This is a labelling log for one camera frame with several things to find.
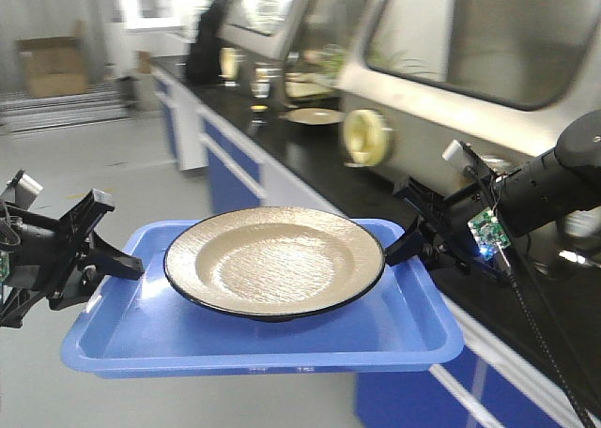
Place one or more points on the blue plastic tray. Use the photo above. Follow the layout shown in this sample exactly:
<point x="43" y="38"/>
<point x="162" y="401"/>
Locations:
<point x="145" y="328"/>

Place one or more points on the green circuit board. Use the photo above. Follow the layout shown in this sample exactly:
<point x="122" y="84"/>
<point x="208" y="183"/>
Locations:
<point x="488" y="234"/>

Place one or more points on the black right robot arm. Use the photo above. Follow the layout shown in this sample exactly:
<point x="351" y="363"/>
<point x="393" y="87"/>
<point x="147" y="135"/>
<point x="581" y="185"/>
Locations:
<point x="551" y="186"/>

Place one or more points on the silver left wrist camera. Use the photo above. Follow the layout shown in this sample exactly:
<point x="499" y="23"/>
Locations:
<point x="23" y="190"/>

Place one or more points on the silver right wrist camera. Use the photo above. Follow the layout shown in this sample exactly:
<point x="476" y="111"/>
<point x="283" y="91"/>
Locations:
<point x="460" y="156"/>

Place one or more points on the beige plate on counter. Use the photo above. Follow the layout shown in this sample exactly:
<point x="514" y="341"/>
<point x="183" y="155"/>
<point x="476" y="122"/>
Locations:
<point x="314" y="116"/>

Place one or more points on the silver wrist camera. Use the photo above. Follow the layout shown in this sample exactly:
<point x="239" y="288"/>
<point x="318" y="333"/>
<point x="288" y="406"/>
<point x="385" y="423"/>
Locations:
<point x="460" y="156"/>
<point x="23" y="190"/>

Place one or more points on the beige plate with black rim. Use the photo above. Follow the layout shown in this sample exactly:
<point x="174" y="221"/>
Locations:
<point x="274" y="262"/>

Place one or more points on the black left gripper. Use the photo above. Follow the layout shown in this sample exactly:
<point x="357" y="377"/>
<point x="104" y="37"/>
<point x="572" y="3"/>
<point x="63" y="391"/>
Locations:
<point x="56" y="259"/>

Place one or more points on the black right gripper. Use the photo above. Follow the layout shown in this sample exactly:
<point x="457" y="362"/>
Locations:
<point x="439" y="235"/>

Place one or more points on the yellow round object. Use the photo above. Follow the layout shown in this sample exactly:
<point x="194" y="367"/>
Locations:
<point x="366" y="137"/>

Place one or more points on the brown cardboard box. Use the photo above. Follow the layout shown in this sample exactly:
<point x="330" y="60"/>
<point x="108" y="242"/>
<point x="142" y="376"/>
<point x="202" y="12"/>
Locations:
<point x="54" y="66"/>

